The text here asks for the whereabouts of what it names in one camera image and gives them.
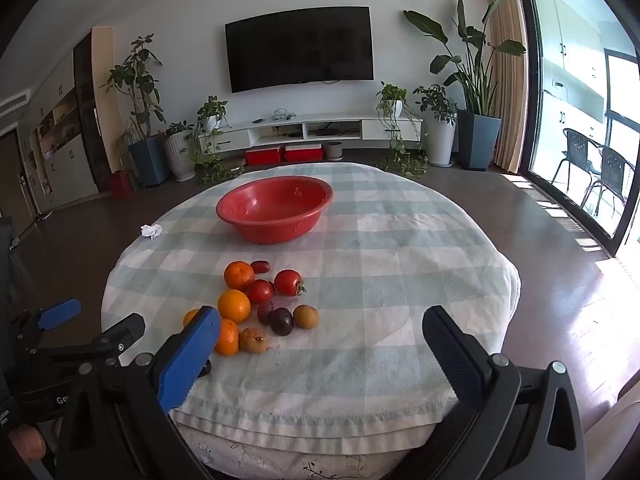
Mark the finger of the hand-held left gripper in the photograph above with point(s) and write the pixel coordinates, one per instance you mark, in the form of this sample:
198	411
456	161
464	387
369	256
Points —
122	332
60	313

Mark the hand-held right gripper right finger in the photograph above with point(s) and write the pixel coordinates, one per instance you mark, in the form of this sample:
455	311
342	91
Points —
455	355

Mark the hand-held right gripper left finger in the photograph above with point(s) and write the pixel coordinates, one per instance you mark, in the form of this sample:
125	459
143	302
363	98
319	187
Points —
190	360

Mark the smooth round orange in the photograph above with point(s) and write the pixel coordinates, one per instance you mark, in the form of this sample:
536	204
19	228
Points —
190	316
234	306

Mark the dimpled tangerine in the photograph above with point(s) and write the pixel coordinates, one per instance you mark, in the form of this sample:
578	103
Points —
239	275
228	338

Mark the reddish purple plum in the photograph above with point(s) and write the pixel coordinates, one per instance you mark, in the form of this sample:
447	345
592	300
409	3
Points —
264	312

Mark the plain red tomato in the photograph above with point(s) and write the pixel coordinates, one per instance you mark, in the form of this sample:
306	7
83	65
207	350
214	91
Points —
260	291

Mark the small red oval fruit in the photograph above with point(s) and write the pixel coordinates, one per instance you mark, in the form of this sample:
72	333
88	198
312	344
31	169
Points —
260	266

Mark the red tomato with green calyx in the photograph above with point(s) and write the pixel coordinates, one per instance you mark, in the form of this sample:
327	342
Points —
287	282

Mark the red plastic basin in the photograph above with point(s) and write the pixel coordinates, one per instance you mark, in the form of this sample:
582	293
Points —
275	225

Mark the person's left hand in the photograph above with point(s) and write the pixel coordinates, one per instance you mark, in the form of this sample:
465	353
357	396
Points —
27	441

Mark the crumpled white tissue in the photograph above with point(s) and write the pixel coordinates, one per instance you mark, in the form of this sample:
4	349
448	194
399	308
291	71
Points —
151	230

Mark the checked green white tablecloth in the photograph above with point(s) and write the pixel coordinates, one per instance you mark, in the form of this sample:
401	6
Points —
375	270

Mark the white floral table cover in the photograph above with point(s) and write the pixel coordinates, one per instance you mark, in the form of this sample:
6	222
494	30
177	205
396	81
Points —
280	460

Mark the brown entrance door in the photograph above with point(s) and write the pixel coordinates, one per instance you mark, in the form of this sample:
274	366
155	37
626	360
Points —
12	180

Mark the tall tree in blue pot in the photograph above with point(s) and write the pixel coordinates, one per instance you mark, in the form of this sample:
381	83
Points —
148	160

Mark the plant in white ribbed pot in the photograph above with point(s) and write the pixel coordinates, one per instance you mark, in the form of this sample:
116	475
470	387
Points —
179	156

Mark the dark tall cabinet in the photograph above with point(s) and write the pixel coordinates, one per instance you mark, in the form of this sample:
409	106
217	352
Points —
90	110

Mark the white air vent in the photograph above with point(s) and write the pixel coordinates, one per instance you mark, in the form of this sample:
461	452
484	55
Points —
12	103

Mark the red storage box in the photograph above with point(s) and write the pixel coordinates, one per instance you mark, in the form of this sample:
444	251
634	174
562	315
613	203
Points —
262	155
302	152

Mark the leafy plant in tall white pot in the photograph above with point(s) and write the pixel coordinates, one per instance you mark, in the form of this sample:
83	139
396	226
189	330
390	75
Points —
441	135

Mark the large-leaf plant in grey-blue pot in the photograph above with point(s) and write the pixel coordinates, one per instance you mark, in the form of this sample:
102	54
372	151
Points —
477	135

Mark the trailing pothos in white pot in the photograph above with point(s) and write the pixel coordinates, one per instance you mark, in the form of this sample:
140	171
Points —
396	107
214	120

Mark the black balcony chair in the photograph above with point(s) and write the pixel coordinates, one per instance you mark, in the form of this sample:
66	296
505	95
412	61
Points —
612	170
575	152

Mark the small grey round pot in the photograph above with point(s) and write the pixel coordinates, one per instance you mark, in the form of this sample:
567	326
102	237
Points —
332	150

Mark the white television cabinet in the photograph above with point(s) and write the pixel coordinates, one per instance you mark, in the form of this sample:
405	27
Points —
270	133

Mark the black set-top box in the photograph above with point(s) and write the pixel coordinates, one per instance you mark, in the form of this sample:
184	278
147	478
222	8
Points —
327	131

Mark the beige curtain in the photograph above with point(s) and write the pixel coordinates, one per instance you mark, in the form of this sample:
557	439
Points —
507	85

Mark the glass sliding door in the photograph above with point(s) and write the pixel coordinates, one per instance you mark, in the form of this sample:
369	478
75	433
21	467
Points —
575	85

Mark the beige wall cabinet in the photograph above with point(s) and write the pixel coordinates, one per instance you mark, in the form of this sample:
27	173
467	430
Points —
67	160

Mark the black wall television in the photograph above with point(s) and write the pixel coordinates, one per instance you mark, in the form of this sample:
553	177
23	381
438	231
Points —
300	50

